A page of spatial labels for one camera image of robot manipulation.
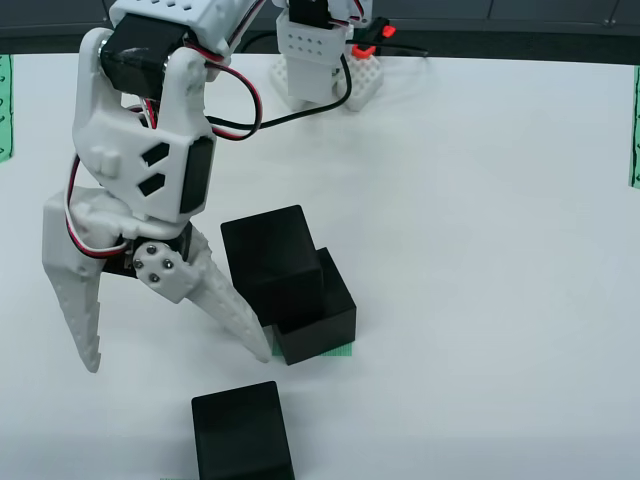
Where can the black cube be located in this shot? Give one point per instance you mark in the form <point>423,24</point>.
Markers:
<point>240,435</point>
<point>270,260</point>
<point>320,335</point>

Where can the green tape strip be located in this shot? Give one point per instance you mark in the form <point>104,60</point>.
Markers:
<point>635,130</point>
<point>6,110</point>

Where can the red and black clamp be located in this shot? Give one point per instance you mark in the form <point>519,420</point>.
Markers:
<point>380,27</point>

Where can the dark grey cabinet row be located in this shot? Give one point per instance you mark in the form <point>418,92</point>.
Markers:
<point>500,15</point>

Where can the white table cover sheet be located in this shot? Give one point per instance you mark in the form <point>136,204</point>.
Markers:
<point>450,300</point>

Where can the white perforated base block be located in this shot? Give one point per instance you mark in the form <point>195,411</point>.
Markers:
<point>367,80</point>

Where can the green square target marker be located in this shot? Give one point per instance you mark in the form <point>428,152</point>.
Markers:
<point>340,351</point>

